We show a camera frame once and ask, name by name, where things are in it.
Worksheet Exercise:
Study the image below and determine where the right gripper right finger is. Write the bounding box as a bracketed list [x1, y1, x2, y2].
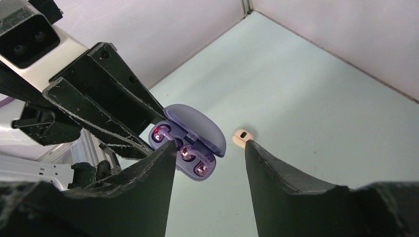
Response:
[245, 140, 419, 237]

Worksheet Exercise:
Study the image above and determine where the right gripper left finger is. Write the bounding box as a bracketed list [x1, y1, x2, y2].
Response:
[0, 142, 176, 237]

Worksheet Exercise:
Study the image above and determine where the beige earbud charging case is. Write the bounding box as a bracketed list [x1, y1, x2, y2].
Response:
[232, 128, 254, 149]

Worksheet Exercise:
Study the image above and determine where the left aluminium corner post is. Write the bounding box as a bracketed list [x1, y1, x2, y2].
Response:
[241, 0, 254, 17]

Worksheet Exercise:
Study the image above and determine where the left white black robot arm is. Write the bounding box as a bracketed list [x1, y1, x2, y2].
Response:
[0, 42, 165, 190]

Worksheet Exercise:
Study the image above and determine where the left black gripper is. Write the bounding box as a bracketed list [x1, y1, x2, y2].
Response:
[0, 42, 167, 160]

